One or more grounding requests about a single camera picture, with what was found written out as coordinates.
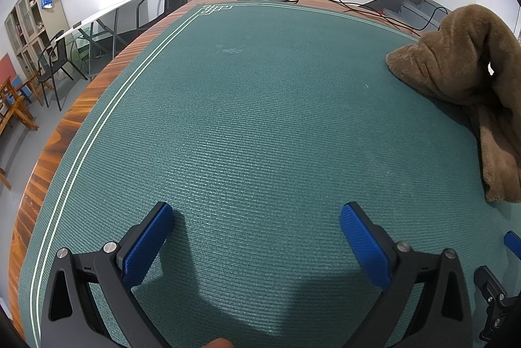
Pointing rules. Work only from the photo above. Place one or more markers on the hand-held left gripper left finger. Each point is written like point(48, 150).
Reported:
point(150, 238)

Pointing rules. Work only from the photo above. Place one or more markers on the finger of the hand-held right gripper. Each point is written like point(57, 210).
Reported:
point(486, 278)
point(513, 243)

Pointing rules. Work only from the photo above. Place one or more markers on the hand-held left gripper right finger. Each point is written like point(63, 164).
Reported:
point(364, 246)

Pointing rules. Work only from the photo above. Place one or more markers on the brown fleece garment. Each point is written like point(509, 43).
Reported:
point(447, 59)

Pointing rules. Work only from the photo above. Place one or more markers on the person's left hand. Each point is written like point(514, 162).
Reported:
point(217, 344)

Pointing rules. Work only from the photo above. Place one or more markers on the wooden chair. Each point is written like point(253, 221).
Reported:
point(4, 177)

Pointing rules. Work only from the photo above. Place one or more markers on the green table mat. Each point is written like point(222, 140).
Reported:
point(244, 107)

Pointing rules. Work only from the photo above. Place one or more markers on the wooden chairs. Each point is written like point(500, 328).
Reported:
point(16, 103)

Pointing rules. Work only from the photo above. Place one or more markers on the black metal chair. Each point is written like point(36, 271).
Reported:
point(51, 63)

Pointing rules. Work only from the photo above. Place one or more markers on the red board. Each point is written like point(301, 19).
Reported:
point(6, 69)

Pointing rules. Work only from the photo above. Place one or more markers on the white folding table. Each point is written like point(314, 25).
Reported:
point(110, 9)

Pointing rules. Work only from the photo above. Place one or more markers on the grey stairs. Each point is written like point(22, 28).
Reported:
point(411, 12)

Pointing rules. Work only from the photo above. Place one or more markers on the beige glass door cabinet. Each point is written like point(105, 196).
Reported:
point(49, 20)

